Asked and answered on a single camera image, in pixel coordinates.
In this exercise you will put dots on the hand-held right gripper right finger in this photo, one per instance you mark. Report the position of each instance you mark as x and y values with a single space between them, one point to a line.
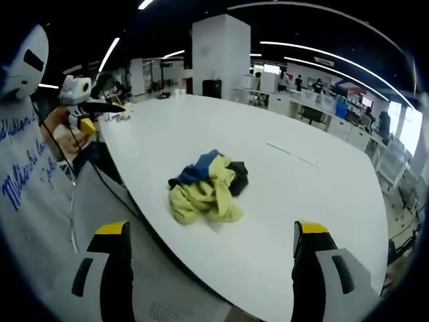
311 268

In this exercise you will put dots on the small dark object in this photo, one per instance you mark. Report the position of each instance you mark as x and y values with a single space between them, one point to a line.
164 95

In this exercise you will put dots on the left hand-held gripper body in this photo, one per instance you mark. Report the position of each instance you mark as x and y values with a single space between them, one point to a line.
75 92

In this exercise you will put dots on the black cabinet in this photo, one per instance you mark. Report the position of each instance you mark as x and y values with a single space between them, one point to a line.
212 89

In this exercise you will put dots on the blue container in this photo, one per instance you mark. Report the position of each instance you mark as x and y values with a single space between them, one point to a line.
341 108

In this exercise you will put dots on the black office chair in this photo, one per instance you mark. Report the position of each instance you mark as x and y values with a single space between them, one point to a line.
311 114

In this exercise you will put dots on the white chest-worn device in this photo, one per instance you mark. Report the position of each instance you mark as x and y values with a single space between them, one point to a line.
25 60

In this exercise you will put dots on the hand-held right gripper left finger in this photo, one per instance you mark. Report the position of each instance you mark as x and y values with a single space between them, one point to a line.
115 265

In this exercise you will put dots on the yellow blue black garment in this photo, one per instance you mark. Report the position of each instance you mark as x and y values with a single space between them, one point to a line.
207 188

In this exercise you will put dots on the person's left hand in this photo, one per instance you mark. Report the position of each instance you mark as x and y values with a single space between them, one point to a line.
57 120

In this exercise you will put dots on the row of white desks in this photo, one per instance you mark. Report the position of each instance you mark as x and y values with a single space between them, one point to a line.
335 124

